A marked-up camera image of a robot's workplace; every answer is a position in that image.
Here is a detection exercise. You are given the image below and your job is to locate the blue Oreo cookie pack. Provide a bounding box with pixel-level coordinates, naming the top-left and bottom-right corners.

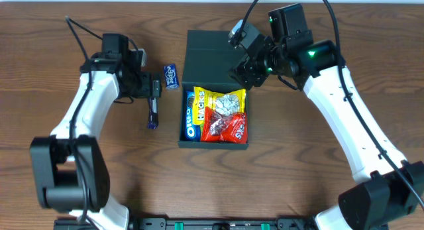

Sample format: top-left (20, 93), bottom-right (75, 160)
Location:
top-left (184, 91), bottom-right (201, 142)

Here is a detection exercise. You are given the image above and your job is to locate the red Hacks candy bag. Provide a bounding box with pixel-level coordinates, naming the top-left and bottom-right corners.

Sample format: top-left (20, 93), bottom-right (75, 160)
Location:
top-left (201, 107), bottom-right (248, 144)

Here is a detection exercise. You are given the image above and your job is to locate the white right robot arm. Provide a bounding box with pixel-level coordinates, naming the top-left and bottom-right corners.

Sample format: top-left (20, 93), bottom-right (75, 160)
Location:
top-left (229, 3), bottom-right (423, 229)

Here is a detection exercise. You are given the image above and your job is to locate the black gift box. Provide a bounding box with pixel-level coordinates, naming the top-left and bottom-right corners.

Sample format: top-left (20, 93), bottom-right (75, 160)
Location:
top-left (178, 30), bottom-right (248, 150)

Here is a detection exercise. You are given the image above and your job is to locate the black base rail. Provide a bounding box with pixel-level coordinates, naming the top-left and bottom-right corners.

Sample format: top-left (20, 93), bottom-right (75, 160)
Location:
top-left (54, 217), bottom-right (388, 230)

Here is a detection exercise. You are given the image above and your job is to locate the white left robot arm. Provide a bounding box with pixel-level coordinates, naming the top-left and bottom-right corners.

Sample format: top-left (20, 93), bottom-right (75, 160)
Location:
top-left (30, 48), bottom-right (161, 229)

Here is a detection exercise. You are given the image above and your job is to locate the blue Eclipse mint box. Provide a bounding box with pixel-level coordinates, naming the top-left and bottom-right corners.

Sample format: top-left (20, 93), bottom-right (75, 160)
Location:
top-left (164, 64), bottom-right (180, 89)

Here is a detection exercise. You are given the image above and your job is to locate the yellow Hacks candy bag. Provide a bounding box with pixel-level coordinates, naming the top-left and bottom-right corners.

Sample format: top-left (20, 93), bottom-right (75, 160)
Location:
top-left (192, 86), bottom-right (246, 125)

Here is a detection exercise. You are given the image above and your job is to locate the dark blue chocolate bar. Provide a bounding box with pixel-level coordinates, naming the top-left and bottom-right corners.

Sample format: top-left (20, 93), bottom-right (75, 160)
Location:
top-left (148, 97), bottom-right (159, 129)

